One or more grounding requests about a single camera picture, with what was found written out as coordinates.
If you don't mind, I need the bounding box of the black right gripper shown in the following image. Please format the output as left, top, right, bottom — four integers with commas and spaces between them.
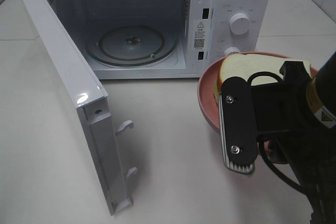
248, 61, 315, 140

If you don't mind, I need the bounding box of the toast sandwich with lettuce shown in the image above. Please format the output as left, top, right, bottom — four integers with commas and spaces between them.
213, 53, 312, 103

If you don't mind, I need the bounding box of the white microwave door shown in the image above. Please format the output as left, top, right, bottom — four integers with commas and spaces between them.
22, 0, 138, 215

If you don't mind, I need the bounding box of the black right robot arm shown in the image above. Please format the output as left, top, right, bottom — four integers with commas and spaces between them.
247, 56, 335, 223

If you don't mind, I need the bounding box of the white lower microwave knob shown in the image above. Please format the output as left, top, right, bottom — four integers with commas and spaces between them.
223, 46, 241, 57

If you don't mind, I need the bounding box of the white microwave knob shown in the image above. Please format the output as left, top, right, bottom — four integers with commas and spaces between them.
228, 11, 251, 35
223, 46, 241, 57

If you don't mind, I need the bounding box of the white upper microwave knob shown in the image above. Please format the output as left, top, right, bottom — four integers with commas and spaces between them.
228, 11, 251, 35

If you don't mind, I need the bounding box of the white microwave oven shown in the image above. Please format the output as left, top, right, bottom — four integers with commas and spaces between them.
47, 0, 268, 80

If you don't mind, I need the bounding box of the glass microwave turntable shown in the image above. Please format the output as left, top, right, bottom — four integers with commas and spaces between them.
86, 25, 179, 67

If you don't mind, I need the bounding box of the black camera cable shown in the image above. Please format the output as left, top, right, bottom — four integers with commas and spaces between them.
246, 71, 316, 196

